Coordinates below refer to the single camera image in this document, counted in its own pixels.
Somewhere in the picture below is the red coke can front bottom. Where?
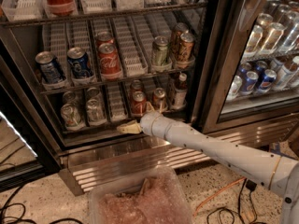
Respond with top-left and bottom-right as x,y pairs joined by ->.
131,91 -> 147,116

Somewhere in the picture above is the red coke can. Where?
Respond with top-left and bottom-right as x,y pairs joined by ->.
131,91 -> 147,116
98,43 -> 121,75
130,79 -> 144,93
95,31 -> 114,47

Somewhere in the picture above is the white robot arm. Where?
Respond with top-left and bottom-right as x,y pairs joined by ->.
117,103 -> 299,224

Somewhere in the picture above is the brown can bottom shelf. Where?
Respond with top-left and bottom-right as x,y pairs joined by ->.
152,88 -> 167,112

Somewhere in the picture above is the red coke can rear bottom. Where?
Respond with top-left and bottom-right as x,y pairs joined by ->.
130,79 -> 144,93

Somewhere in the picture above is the silver can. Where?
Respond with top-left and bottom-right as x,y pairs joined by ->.
61,103 -> 84,131
63,91 -> 80,105
87,87 -> 102,101
86,99 -> 106,125

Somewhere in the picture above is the red coke can front middle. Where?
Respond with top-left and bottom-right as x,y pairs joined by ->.
98,43 -> 121,75

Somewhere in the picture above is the orange brown can front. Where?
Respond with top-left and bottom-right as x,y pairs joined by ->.
177,33 -> 194,62

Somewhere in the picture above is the orange brown can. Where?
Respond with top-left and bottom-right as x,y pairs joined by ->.
177,33 -> 194,62
170,22 -> 189,54

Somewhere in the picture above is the silver can front left bottom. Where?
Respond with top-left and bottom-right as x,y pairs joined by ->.
61,103 -> 84,131

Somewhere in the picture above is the green can middle shelf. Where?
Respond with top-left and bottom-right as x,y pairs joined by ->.
151,35 -> 169,66

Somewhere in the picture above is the silver can rear left bottom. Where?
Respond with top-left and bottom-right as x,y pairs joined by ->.
63,91 -> 80,105

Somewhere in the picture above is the red coke can rear middle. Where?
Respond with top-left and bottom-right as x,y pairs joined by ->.
95,31 -> 114,47

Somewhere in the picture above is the orange brown can rear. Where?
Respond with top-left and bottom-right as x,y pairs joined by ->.
170,22 -> 189,54

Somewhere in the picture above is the blue pepsi can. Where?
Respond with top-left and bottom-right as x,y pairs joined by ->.
256,69 -> 277,93
36,51 -> 65,84
67,47 -> 93,79

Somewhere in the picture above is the white can right fridge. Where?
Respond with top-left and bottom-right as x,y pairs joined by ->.
227,76 -> 242,100

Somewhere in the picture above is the blue pepsi can right fridge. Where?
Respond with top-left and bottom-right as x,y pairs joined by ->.
239,71 -> 259,95

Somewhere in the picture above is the blue pepsi can far left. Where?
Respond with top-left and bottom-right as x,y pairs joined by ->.
36,51 -> 65,84

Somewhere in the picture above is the fridge glass door right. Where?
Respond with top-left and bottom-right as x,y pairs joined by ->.
192,0 -> 299,139

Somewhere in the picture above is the dark glass bottle white label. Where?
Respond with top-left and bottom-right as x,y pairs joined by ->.
172,73 -> 188,107

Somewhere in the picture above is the clear plastic bin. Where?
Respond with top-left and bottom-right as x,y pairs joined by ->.
89,166 -> 193,224

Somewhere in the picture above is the black power adapter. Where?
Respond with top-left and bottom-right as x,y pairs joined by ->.
246,180 -> 257,191

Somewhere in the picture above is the orange extension cable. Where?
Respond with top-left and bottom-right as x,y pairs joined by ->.
192,176 -> 247,217

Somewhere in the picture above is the black cables left floor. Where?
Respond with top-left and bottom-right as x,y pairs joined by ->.
0,184 -> 83,224

